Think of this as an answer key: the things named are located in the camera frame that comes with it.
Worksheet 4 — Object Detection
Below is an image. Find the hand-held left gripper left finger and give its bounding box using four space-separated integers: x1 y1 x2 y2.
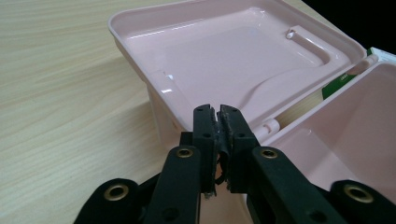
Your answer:
192 104 218 197

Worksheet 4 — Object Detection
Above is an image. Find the pink storage box white handle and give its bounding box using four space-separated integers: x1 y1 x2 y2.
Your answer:
106 0 396 224

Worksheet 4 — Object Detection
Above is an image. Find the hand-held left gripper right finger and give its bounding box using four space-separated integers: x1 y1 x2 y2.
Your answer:
218 104 261 193

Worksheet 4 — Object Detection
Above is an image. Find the white green medicine box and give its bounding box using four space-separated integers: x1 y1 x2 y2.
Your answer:
321 46 396 101

